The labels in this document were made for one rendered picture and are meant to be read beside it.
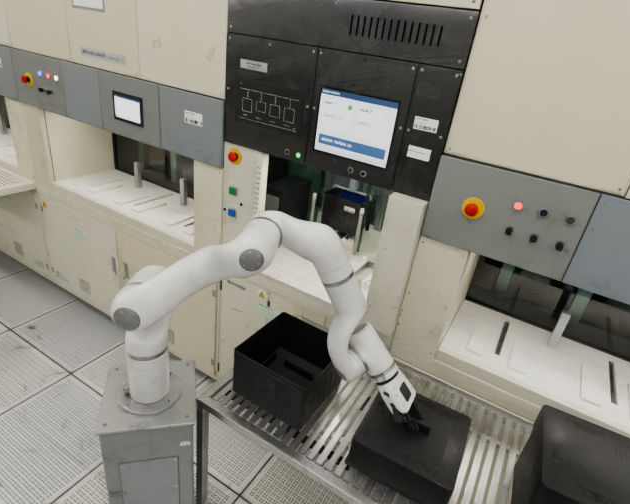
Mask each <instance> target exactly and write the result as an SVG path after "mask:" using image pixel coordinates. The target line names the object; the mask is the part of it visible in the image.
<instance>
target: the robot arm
mask: <svg viewBox="0 0 630 504"><path fill-rule="evenodd" d="M278 247H284V248H287V249H289V250H291V251H292V252H293V253H295V254H297V255H298V256H300V257H302V258H304V259H306V260H309V261H311V262H312V263H313V265H314V267H315V269H316V271H317V273H318V275H319V278H320V280H321V282H322V284H323V286H324V288H325V290H326V293H327V295H328V297H329V299H330V301H331V303H332V305H333V307H334V309H335V315H334V318H333V320H332V322H331V325H330V328H329V331H328V337H327V347H328V352H329V355H330V358H331V360H332V363H333V365H334V367H335V369H336V371H337V373H338V375H339V376H340V377H341V378H342V379H343V380H345V381H347V382H351V381H354V380H355V379H357V378H358V377H359V376H361V375H362V374H363V373H364V372H367V373H368V375H369V376H370V378H371V380H372V381H373V382H374V383H376V385H378V386H377V387H378V389H379V391H380V394H381V396H382V398H383V400H384V401H385V403H386V405H387V407H388V408H389V410H390V411H391V413H392V414H393V415H394V419H395V422H399V421H400V422H404V424H405V425H406V427H407V428H408V430H409V432H416V431H419V427H418V426H417V424H416V423H415V421H414V419H413V418H411V417H410V415H409V413H410V414H411V416H412V417H414V418H416V419H418V420H423V419H424V417H423V415H422V414H421V412H420V410H419V409H418V407H417V403H416V402H415V395H416V392H415V390H414V388H413V387H412V385H411V384H410V382H409V381H408V379H407V378H406V377H405V375H404V374H403V373H402V372H401V371H400V370H399V369H398V366H397V365H396V363H395V361H394V360H393V358H392V357H391V355H390V353H389V352H388V350H387V349H386V347H385V345H384V344H383V342H382V341H381V339H380V337H379V336H378V334H377V333H376V331H375V329H374V328H373V326H372V325H371V323H368V322H367V323H363V324H360V325H358V324H359V322H360V321H361V320H362V318H363V317H364V315H365V314H366V312H367V303H366V300H365V297H364V295H363V292H362V290H361V287H360V285H359V282H358V280H357V277H356V275H355V272H354V270H353V267H352V265H351V263H350V260H349V258H348V256H347V253H346V251H345V248H344V246H343V244H342V242H341V239H340V238H339V236H338V234H337V233H336V232H335V230H334V229H332V228H331V227H329V226H327V225H325V224H321V223H316V222H309V221H303V220H299V219H296V218H293V217H291V216H289V215H287V214H285V213H283V212H280V211H262V212H259V213H256V214H255V215H253V216H252V217H251V218H250V219H249V221H248V222H247V224H246V226H245V227H244V229H243V231H242V233H241V234H240V235H239V236H238V237H236V238H235V239H234V240H232V241H230V242H228V243H225V244H219V245H209V246H206V247H203V248H201V249H199V250H197V251H195V252H193V253H191V254H189V255H188V256H186V257H184V258H182V259H181V260H179V261H177V262H176V263H174V264H173V265H171V266H170V267H168V268H165V267H163V266H160V265H149V266H146V267H144V268H142V269H141V270H139V271H138V272H137V273H136V274H135V275H134V276H133V277H132V278H131V279H130V281H129V282H128V283H127V284H126V285H125V286H124V287H123V288H122V290H121V291H120V292H119V293H118V294H117V295H116V297H115V298H114V300H113V301H112V304H111V308H110V314H111V318H112V321H113V322H114V323H115V325H116V326H118V327H119V328H121V329H122V330H125V331H126V333H125V350H126V361H127V372H128V378H127V379H126V380H125V381H124V382H123V383H122V384H121V386H120V388H119V390H118V396H117V397H118V403H119V405H120V406H121V408H122V409H123V410H125V411H126V412H128V413H130V414H133V415H138V416H148V415H154V414H157V413H160V412H163V411H165V410H166V409H168V408H170V407H171V406H172V405H173V404H174V403H175V402H176V401H177V400H178V398H179V396H180V394H181V383H180V380H179V378H178V377H177V376H176V375H175V374H173V373H172V372H170V371H169V351H168V329H169V325H170V321H171V317H172V312H173V309H175V308H176V307H177V306H179V305H180V304H181V303H182V302H184V301H185V300H187V299H188V298H189V297H191V296H192V295H194V294H196V293H197V292H199V291H201V290H203V289H204V288H207V287H209V286H211V285H213V284H215V283H217V282H219V281H222V280H225V279H229V278H249V277H252V276H255V275H257V274H259V273H261V272H262V271H264V270H265V269H266V268H268V267H269V266H270V264H271V263H272V261H273V260H274V257H275V255H276V252H277V249H278ZM357 325H358V326H357ZM348 345H350V349H349V350H348ZM408 411H409V413H408ZM404 413H405V415H406V416H403V415H402V414H404Z"/></svg>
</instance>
